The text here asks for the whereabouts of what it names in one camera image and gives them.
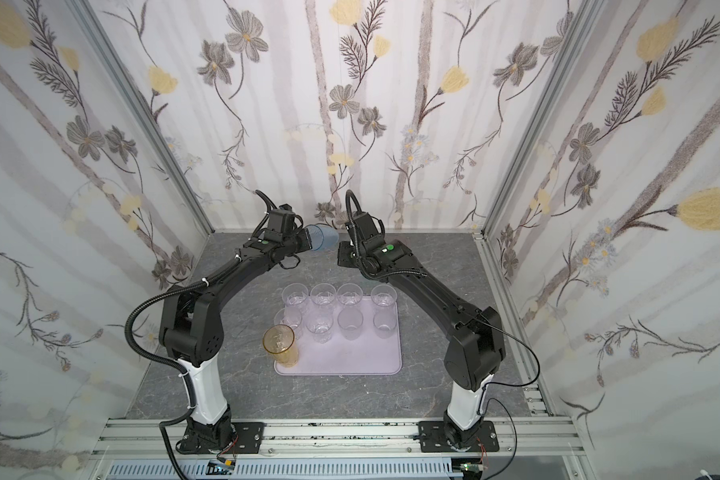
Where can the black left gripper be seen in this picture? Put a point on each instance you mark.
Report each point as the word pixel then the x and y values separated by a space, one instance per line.
pixel 303 240

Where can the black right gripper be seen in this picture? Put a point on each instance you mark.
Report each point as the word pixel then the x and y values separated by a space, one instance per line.
pixel 345 253

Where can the blue textured plastic cup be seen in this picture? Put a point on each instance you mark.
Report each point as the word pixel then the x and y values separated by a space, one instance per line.
pixel 321 237

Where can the frosted textured plastic cup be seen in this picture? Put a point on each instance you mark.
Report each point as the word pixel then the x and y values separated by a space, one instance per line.
pixel 349 295

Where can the clear plastic cup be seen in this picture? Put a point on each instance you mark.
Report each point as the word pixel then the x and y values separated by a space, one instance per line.
pixel 296 296

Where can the yellow transparent plastic cup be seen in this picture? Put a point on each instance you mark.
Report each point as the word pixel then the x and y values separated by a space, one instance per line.
pixel 280 344

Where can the lilac plastic tray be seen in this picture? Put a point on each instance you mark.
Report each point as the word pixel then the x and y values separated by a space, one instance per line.
pixel 367 355

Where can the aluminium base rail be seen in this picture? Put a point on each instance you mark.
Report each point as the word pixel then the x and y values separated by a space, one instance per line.
pixel 520 447

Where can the white perforated cable duct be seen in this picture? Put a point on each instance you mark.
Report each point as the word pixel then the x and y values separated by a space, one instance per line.
pixel 352 468

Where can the aluminium corner post left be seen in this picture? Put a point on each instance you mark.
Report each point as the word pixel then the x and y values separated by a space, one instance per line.
pixel 128 91

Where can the aluminium corner post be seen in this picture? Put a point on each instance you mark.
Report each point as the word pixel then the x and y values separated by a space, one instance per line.
pixel 128 91
pixel 572 46

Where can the aluminium corner post right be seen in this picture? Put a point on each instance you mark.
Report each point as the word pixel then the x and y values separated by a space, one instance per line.
pixel 572 46

